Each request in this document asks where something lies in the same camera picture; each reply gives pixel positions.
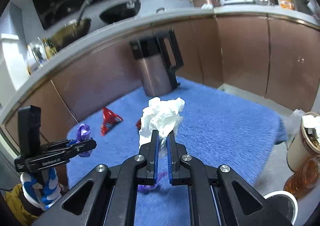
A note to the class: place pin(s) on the red snack wrapper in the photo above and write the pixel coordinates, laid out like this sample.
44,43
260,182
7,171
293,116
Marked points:
108,121

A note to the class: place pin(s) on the clear plastic bag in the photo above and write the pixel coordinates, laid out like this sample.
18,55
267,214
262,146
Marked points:
293,121

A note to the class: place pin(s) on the purple candy wrapper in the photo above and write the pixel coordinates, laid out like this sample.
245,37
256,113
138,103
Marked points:
83,132
150,188

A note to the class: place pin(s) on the brown base cabinets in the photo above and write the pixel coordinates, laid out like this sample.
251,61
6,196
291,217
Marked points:
240,48

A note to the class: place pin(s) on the white rimmed dark cup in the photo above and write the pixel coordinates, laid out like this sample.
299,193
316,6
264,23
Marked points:
282,209

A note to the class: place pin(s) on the blue towel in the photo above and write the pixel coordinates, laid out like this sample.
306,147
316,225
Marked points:
220,128

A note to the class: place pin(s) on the dark sauce bottle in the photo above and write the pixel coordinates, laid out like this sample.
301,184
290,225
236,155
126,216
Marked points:
50,47

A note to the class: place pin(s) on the white tissue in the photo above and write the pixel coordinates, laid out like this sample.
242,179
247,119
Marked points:
160,116

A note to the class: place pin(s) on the small white cloth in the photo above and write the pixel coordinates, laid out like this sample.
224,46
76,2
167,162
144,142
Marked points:
207,6

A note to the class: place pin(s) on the glass pitcher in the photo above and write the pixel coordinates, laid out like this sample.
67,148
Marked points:
37,53

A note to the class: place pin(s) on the brown electric kettle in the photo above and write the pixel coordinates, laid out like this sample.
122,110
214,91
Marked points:
152,73

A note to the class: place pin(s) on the brass wok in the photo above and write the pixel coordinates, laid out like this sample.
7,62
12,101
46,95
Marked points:
70,32

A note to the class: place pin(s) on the yellow packet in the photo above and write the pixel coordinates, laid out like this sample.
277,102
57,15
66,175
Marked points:
287,1

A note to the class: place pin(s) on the dark red candy wrapper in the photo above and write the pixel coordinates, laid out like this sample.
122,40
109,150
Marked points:
139,124

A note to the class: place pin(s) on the person's left hand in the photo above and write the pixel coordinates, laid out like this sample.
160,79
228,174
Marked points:
47,186

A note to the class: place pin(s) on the person's left forearm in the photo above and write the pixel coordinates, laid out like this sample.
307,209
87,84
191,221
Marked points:
17,203

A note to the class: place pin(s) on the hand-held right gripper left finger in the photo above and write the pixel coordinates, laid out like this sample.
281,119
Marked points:
155,152

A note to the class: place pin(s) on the black frying pan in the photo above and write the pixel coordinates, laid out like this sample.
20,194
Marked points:
117,13

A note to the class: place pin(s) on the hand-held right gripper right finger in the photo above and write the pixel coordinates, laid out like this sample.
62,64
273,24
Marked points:
170,157

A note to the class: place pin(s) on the white tall cabinet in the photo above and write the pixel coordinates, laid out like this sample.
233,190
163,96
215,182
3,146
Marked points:
11,66

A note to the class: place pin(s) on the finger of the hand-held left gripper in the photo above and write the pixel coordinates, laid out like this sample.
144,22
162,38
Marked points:
60,144
82,147

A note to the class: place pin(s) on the white plastic bag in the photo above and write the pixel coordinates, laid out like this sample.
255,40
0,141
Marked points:
313,7

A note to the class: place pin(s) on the cream trash bin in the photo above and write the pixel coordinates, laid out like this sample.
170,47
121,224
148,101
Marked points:
298,151

